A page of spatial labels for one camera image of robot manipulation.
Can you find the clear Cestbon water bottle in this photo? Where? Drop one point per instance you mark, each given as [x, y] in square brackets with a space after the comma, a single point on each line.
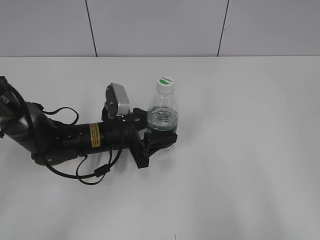
[162, 114]

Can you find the white green bottle cap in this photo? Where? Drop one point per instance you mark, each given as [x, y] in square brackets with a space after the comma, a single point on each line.
[165, 85]

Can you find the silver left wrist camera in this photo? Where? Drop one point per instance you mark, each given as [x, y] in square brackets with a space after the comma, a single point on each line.
[116, 100]

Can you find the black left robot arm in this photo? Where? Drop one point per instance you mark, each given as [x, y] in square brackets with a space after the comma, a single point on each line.
[30, 126]

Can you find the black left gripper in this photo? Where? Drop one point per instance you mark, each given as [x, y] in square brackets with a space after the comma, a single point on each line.
[122, 132]

